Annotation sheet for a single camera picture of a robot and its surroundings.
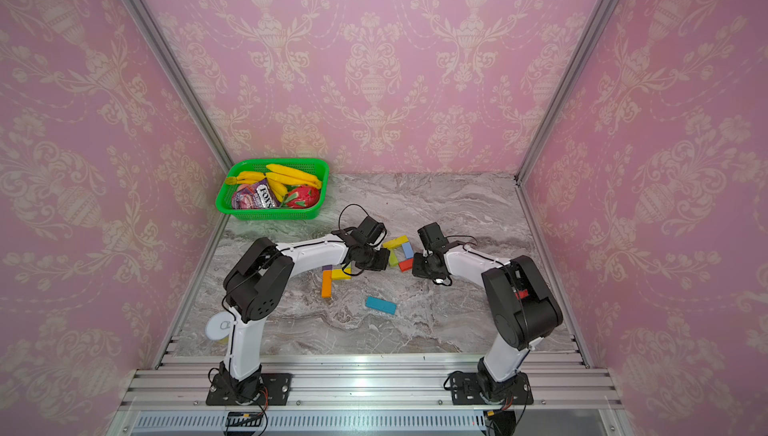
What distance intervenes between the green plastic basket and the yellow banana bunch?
15mm

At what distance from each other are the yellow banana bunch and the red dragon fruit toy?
0.10ft

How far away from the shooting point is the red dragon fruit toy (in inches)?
41.5

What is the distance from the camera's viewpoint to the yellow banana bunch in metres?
1.11

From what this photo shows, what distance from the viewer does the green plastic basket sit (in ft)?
3.46
